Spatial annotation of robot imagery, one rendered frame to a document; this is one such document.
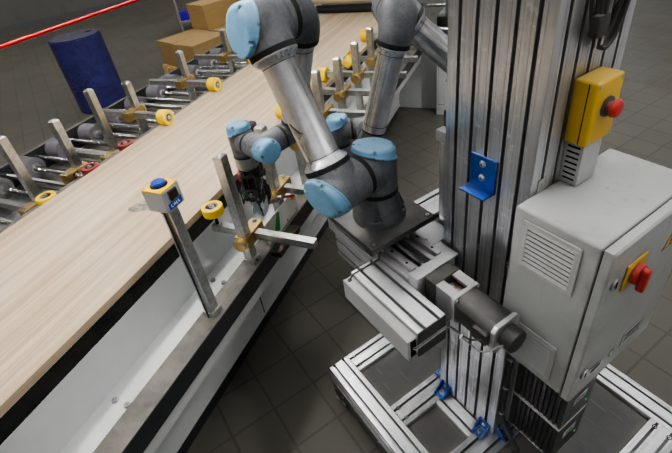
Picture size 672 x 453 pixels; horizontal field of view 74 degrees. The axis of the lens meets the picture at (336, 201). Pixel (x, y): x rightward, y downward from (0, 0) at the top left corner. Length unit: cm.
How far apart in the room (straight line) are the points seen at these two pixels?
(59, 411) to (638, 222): 150
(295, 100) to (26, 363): 99
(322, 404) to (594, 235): 148
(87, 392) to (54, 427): 11
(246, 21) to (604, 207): 82
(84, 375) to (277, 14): 114
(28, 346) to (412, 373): 130
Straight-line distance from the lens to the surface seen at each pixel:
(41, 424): 154
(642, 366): 240
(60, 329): 151
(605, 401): 198
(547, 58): 90
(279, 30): 104
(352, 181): 106
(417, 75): 428
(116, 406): 162
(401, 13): 130
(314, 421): 209
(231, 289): 165
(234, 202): 154
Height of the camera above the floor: 181
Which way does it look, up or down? 35 degrees down
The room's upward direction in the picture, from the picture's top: 9 degrees counter-clockwise
